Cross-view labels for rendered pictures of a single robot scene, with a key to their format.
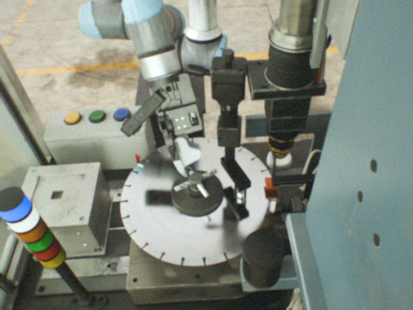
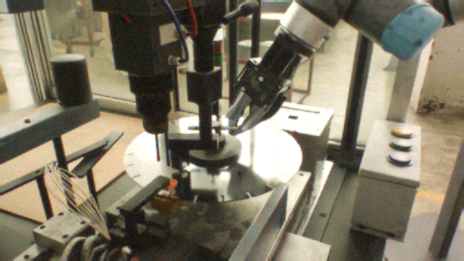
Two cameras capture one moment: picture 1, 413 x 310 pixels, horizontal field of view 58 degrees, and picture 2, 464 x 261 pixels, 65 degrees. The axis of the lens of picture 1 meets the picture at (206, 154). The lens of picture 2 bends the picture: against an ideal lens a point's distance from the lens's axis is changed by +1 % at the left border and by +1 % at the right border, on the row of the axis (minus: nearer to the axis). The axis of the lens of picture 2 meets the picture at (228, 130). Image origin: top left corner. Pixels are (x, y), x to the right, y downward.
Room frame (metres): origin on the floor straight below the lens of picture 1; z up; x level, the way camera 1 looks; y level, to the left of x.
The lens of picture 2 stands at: (0.75, -0.51, 1.27)
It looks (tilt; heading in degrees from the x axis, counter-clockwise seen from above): 25 degrees down; 114
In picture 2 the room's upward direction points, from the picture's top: straight up
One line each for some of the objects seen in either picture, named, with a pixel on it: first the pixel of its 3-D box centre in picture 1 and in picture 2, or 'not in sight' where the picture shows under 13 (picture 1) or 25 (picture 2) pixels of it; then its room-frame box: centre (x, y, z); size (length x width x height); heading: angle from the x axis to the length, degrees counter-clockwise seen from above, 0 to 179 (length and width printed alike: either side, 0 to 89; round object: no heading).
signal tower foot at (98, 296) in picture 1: (86, 299); not in sight; (0.34, 0.30, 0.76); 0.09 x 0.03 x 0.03; 89
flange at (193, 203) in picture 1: (197, 189); (213, 143); (0.48, 0.02, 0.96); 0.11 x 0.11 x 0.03
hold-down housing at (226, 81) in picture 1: (229, 102); (202, 37); (0.50, -0.05, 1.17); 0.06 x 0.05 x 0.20; 80
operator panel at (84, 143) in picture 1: (103, 139); (387, 173); (0.79, 0.30, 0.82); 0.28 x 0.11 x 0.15; 89
